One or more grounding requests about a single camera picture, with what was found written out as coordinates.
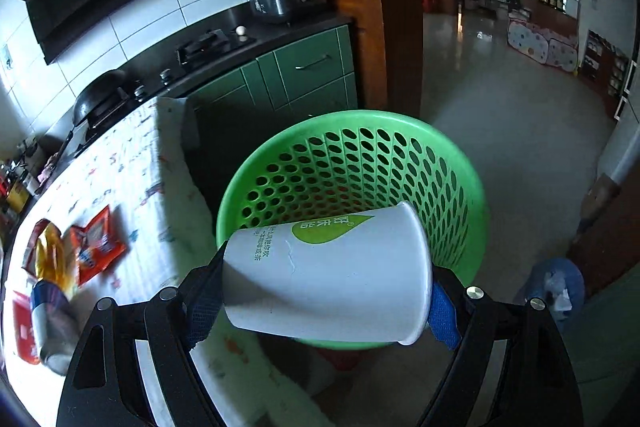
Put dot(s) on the blue plastic bag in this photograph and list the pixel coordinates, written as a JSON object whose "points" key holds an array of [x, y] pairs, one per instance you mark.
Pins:
{"points": [[550, 277]]}

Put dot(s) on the red flat packet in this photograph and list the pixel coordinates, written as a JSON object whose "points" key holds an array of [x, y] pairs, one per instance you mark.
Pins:
{"points": [[24, 327]]}

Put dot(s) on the black wok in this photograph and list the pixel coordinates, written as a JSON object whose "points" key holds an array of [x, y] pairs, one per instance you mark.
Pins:
{"points": [[100, 92]]}

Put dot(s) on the printed white tablecloth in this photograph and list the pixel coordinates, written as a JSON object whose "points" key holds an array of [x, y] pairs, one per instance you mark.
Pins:
{"points": [[125, 167]]}

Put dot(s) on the dotted play fence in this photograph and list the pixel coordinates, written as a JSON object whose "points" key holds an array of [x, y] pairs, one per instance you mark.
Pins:
{"points": [[540, 44]]}

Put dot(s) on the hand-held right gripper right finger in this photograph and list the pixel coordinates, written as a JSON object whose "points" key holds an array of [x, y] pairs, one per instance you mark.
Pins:
{"points": [[442, 312]]}

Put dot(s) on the green kitchen cabinet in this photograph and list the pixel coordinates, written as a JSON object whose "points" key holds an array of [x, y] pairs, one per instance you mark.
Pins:
{"points": [[300, 77]]}

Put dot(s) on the green plastic basket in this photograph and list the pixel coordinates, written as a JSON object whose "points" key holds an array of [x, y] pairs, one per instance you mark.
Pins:
{"points": [[350, 147]]}

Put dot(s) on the black gas stove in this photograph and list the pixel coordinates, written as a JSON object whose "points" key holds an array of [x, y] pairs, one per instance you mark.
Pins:
{"points": [[200, 49]]}

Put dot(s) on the red soda can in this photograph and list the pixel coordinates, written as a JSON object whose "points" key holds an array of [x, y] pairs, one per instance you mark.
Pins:
{"points": [[52, 332]]}

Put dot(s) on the white paper cup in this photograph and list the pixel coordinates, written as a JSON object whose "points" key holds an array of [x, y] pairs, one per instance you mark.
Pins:
{"points": [[325, 277]]}

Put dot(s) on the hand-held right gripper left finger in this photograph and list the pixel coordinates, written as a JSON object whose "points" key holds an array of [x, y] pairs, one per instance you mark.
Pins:
{"points": [[202, 312]]}

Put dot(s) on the group of condiment bottles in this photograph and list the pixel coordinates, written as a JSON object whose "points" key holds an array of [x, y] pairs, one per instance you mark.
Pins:
{"points": [[17, 187]]}

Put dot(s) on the pink cloth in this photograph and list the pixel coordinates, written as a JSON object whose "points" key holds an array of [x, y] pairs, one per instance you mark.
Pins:
{"points": [[51, 168]]}

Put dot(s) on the yellow snack packet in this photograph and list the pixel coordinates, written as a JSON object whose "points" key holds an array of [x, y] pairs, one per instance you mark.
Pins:
{"points": [[52, 252]]}

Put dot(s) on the wooden door with glass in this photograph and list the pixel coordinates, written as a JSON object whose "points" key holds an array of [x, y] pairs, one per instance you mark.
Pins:
{"points": [[400, 7]]}

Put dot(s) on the orange snack packet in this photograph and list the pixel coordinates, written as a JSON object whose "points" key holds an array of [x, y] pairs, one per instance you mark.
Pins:
{"points": [[97, 247]]}

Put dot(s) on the low wooden shelf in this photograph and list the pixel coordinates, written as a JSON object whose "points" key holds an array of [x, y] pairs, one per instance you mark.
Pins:
{"points": [[602, 67]]}

